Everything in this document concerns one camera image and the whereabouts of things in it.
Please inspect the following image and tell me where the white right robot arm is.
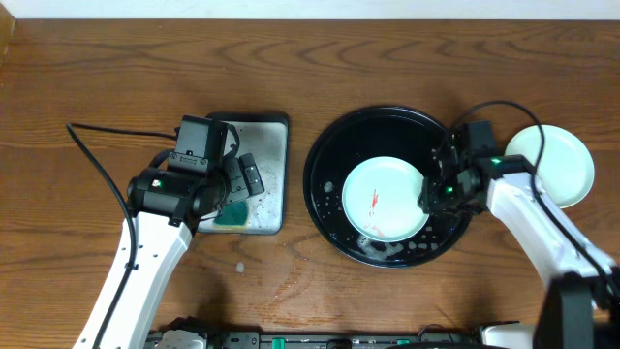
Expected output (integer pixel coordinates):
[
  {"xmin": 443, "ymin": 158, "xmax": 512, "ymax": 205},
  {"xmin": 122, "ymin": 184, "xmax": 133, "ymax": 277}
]
[{"xmin": 418, "ymin": 155, "xmax": 619, "ymax": 348}]

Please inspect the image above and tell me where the mint plate with red stain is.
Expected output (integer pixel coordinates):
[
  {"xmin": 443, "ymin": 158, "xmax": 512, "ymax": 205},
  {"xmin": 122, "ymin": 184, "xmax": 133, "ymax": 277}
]
[{"xmin": 342, "ymin": 156, "xmax": 429, "ymax": 242}]

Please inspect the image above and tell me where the green scrubbing sponge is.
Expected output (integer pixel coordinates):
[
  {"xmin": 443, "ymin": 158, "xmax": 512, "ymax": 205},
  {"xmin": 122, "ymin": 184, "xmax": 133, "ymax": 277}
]
[{"xmin": 213, "ymin": 201, "xmax": 249, "ymax": 227}]

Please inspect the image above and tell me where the black round tray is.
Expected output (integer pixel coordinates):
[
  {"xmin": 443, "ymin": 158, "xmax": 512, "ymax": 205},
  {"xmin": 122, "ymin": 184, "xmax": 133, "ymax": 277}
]
[{"xmin": 303, "ymin": 106, "xmax": 471, "ymax": 269}]

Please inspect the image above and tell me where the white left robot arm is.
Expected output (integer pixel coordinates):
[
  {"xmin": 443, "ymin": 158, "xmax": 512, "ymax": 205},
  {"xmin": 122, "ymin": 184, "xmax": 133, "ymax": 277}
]
[{"xmin": 75, "ymin": 153, "xmax": 264, "ymax": 348}]

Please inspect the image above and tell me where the black rectangular soapy tray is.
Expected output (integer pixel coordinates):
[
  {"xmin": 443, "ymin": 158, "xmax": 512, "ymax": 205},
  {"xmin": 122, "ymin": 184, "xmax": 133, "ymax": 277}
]
[{"xmin": 198, "ymin": 111, "xmax": 289, "ymax": 235}]

